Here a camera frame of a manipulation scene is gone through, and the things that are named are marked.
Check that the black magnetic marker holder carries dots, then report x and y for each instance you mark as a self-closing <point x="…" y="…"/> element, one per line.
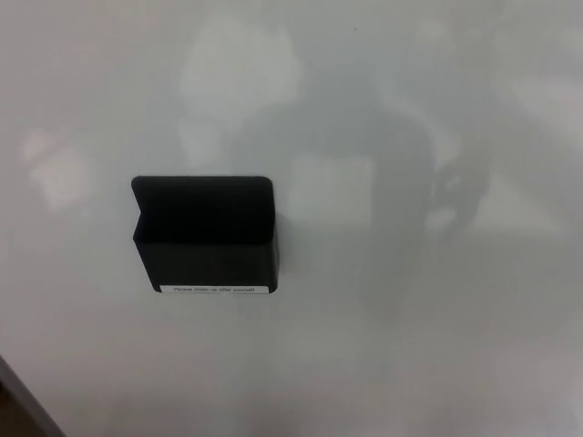
<point x="205" y="264"/>

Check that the white whiteboard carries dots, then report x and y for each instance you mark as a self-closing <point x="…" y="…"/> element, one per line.
<point x="410" y="318"/>

